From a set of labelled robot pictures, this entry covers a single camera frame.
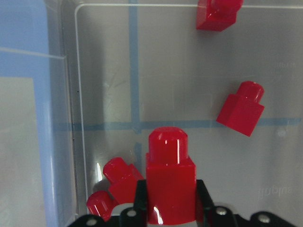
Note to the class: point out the clear plastic storage box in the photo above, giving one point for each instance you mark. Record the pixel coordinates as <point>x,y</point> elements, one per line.
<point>134,65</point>

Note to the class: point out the red block middle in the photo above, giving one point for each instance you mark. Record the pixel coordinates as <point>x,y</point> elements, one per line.
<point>241,111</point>

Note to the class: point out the red block pair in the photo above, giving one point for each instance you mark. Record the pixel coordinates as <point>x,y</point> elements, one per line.
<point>101,204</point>
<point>123,179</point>

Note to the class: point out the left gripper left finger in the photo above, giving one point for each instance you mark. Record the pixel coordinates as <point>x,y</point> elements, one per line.
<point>135,216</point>

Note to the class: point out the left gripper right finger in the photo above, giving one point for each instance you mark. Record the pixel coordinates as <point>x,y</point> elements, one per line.
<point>210,215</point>

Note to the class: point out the red block from tray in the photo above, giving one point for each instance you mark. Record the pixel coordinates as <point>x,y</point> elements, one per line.
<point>170,178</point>

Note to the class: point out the red block lower pair upper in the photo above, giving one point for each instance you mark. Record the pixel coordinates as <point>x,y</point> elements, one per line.
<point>123,179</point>

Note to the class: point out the blue plastic tray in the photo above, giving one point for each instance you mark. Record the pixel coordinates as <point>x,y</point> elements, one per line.
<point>24,85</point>

